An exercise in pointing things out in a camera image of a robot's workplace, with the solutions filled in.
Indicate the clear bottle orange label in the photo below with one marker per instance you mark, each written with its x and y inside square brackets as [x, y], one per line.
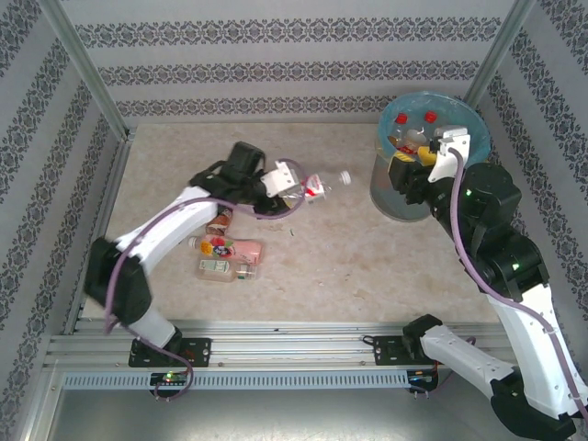
[408, 148]

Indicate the small cola bottle red cap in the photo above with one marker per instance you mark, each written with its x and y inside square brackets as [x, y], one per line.
[415, 136]

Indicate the orange soda bottle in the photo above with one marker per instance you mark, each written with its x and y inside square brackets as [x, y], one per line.
[393, 139]

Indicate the clear bottle red white label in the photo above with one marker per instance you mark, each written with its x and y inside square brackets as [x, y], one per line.
[317, 190]

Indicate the cola bottle red label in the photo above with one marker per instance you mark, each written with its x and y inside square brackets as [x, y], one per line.
[402, 119]
[430, 116]

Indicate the grey plastic bin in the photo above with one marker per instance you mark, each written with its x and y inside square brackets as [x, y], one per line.
[390, 197]

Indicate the brown label drink bottle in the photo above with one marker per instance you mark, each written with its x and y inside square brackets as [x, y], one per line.
[219, 222]

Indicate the pink drink bottle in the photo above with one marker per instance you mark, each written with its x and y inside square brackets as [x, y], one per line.
[239, 250]

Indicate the clear bottle green white label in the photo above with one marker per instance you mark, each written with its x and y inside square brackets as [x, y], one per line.
[216, 270]

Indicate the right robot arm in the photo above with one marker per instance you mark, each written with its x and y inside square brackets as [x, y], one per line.
[528, 331]

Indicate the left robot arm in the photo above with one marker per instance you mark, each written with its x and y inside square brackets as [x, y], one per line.
[161, 229]

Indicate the small circuit board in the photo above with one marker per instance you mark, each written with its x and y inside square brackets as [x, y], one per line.
[420, 376]

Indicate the circuit board with green light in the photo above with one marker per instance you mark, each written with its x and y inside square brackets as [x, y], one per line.
[170, 378]

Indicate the grey metal panel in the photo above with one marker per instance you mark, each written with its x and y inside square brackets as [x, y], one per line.
[285, 413]

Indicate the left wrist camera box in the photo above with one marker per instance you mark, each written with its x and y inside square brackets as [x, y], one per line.
[280, 179]

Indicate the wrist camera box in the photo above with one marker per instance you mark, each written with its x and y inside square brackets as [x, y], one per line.
[448, 135]
[280, 179]

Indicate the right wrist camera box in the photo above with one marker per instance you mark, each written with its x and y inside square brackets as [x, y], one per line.
[448, 135]

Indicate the aluminium side rail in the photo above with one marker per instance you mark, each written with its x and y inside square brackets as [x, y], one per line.
[108, 206]

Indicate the aluminium frame post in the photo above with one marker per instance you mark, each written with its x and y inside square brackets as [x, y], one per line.
[503, 41]
[87, 69]

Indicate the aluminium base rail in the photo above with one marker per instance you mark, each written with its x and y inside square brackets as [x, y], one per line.
[285, 342]

